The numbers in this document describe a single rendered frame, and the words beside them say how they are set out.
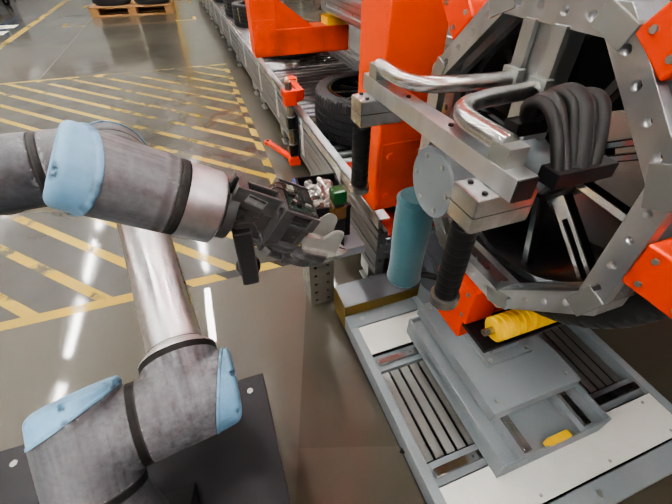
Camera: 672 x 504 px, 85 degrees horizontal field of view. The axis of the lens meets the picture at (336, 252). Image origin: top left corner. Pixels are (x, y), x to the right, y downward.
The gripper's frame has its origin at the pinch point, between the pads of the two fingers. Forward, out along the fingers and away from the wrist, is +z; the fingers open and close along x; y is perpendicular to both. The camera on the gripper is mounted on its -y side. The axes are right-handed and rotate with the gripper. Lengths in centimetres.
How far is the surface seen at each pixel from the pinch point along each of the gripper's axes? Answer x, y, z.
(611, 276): -17.5, 22.2, 27.8
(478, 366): -5, -24, 68
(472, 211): -10.7, 19.6, 2.9
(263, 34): 234, -25, 40
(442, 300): -11.8, 5.6, 12.2
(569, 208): -0.3, 24.0, 38.0
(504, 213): -11.0, 21.2, 7.4
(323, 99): 150, -21, 59
